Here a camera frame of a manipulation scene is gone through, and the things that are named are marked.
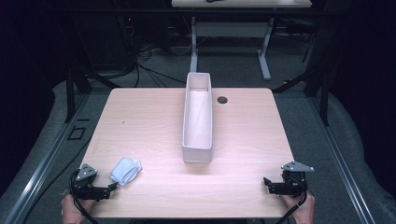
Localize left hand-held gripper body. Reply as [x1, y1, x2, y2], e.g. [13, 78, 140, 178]
[69, 163, 111, 201]

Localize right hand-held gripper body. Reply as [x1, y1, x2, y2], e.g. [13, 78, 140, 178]
[267, 161, 315, 198]

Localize white socks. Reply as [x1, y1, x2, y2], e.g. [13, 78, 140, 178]
[109, 156, 143, 188]

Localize long white storage box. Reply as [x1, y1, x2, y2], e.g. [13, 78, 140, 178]
[181, 72, 214, 164]

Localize person's left hand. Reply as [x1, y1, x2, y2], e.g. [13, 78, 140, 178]
[61, 193, 95, 224]

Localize person's right hand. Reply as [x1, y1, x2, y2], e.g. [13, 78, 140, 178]
[281, 191, 316, 224]

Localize black metal stand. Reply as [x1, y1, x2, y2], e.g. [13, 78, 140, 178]
[64, 18, 120, 124]
[272, 12, 332, 127]

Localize white desk with metal legs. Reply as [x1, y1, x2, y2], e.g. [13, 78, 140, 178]
[171, 0, 313, 81]

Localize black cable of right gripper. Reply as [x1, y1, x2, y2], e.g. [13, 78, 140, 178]
[274, 174, 309, 224]

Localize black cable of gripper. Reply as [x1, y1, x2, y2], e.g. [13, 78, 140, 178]
[68, 169, 100, 224]
[274, 174, 309, 224]

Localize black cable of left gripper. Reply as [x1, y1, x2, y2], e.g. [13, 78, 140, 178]
[68, 169, 100, 224]

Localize aluminium floor rail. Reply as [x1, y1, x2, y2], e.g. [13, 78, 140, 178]
[3, 92, 92, 224]
[306, 92, 376, 224]

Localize bundle of black floor cables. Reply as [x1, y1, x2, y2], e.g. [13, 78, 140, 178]
[115, 15, 188, 89]

